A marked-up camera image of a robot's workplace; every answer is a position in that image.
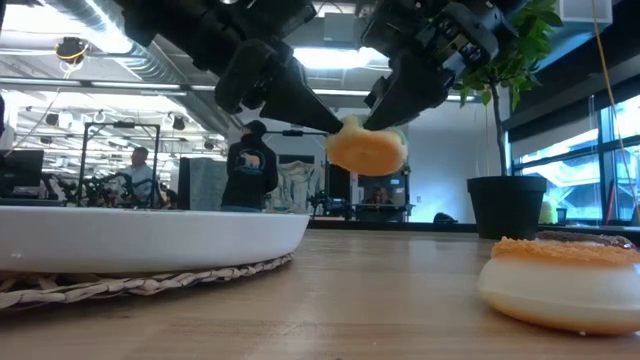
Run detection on orange crumb topped donut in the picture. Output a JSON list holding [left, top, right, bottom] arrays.
[[477, 236, 640, 337]]

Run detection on pale yellow green object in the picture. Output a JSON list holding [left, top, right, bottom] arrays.
[[538, 200, 559, 225]]

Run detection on green leafy small tree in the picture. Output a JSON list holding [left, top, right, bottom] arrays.
[[452, 0, 565, 177]]

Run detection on person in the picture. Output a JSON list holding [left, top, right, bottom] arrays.
[[368, 186, 394, 205], [117, 146, 161, 209], [220, 119, 279, 214]]

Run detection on black metal frame stand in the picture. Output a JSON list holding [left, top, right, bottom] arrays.
[[264, 128, 331, 211], [77, 121, 162, 209]]

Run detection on black plant pot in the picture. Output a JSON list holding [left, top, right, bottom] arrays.
[[466, 174, 549, 241]]

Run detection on chocolate topped donut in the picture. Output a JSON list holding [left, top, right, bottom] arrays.
[[535, 230, 637, 250]]

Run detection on coiled yellow ceiling cable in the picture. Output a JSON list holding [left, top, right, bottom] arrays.
[[54, 37, 90, 65]]

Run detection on white round plate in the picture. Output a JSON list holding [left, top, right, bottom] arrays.
[[0, 205, 311, 274]]

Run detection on green frosted donut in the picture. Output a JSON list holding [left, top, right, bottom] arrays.
[[325, 114, 409, 177]]

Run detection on woven straw placemat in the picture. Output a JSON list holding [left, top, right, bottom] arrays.
[[0, 252, 296, 311]]

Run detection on thin yellow cable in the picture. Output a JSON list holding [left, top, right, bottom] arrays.
[[592, 0, 640, 211]]

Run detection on grey partition panel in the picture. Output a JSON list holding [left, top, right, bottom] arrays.
[[177, 156, 229, 211]]

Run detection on silver ventilation duct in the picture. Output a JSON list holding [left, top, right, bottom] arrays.
[[44, 0, 236, 131]]

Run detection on long ceiling light bar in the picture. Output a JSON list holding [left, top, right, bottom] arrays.
[[0, 77, 476, 102]]

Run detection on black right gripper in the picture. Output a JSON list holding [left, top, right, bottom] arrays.
[[354, 0, 521, 132]]

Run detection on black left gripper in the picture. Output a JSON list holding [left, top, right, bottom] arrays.
[[114, 0, 346, 135]]

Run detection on white green patterned cloth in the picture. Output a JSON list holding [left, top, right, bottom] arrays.
[[269, 159, 326, 215]]

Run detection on black background robot arms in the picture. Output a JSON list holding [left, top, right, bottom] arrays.
[[42, 172, 166, 209]]

